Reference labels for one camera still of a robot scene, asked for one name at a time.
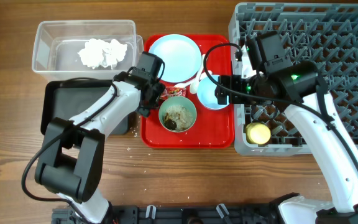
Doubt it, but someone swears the red candy wrapper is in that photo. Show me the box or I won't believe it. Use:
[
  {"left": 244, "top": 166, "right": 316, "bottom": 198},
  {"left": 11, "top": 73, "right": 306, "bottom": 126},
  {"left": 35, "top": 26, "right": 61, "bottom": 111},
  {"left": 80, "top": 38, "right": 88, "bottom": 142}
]
[{"left": 160, "top": 86, "right": 186, "bottom": 100}]

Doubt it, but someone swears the yellow plastic cup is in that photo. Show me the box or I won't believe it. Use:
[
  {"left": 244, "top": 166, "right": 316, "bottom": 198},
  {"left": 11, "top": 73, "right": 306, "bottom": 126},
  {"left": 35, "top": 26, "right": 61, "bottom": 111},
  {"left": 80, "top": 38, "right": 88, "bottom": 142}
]
[{"left": 246, "top": 123, "right": 271, "bottom": 145}]

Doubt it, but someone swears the white tissue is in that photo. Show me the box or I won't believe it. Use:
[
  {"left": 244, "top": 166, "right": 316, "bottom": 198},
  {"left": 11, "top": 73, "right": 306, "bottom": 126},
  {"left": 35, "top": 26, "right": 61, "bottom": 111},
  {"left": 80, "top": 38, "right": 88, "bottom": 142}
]
[{"left": 78, "top": 39, "right": 127, "bottom": 70}]

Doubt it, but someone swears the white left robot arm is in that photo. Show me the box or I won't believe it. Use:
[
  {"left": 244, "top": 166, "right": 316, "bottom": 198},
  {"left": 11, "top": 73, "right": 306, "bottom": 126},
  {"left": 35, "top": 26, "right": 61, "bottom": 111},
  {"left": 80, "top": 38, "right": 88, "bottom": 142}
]
[{"left": 28, "top": 52, "right": 165, "bottom": 223}]

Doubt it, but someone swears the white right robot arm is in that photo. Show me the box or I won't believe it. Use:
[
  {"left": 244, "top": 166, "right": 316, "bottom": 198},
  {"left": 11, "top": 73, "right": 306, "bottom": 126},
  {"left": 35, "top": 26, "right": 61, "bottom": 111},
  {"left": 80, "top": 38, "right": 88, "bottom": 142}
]
[{"left": 214, "top": 31, "right": 358, "bottom": 223}]

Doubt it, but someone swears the grey plastic dishwasher rack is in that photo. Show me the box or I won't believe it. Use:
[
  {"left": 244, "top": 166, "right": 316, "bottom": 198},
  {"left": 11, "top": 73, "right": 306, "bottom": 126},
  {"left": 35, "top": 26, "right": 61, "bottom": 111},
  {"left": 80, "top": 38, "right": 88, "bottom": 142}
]
[{"left": 228, "top": 2, "right": 358, "bottom": 147}]

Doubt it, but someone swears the green bowl with food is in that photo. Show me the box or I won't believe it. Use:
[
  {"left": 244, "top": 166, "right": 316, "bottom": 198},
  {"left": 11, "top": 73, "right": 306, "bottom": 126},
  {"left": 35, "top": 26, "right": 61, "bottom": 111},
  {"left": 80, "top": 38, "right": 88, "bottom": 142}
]
[{"left": 158, "top": 96, "right": 197, "bottom": 133}]

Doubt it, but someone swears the white plastic spoon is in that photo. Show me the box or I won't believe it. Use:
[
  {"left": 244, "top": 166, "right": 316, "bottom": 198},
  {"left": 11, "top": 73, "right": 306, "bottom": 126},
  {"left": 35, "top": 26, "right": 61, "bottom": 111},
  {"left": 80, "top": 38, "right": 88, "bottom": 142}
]
[
  {"left": 174, "top": 72, "right": 207, "bottom": 94},
  {"left": 190, "top": 54, "right": 205, "bottom": 94}
]

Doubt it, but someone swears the light blue bowl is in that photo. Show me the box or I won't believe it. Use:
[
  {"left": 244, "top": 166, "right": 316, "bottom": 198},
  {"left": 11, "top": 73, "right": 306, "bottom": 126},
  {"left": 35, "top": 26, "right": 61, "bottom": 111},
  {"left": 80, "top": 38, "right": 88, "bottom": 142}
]
[{"left": 196, "top": 77, "right": 229, "bottom": 110}]

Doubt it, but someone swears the light blue plate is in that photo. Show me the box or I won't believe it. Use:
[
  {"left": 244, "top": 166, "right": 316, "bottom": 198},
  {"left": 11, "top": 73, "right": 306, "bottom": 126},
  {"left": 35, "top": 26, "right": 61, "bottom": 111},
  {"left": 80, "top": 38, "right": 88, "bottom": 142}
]
[{"left": 149, "top": 34, "right": 202, "bottom": 83}]

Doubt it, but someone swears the red plastic tray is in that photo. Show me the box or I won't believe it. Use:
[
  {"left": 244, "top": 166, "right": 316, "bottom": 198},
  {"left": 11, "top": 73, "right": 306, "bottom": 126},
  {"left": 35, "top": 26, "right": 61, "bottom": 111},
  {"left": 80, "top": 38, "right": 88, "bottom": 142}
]
[{"left": 140, "top": 34, "right": 234, "bottom": 149}]

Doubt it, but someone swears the clear plastic bin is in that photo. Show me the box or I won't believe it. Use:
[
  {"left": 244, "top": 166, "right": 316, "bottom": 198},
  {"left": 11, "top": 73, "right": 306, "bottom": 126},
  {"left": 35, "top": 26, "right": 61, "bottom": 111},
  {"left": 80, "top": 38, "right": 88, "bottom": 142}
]
[{"left": 32, "top": 20, "right": 144, "bottom": 82}]

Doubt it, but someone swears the black plastic tray bin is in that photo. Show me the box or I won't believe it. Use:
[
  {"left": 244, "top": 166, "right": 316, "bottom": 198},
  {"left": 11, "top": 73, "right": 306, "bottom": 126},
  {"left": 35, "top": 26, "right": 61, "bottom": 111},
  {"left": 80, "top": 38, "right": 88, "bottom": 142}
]
[{"left": 40, "top": 79, "right": 129, "bottom": 136}]

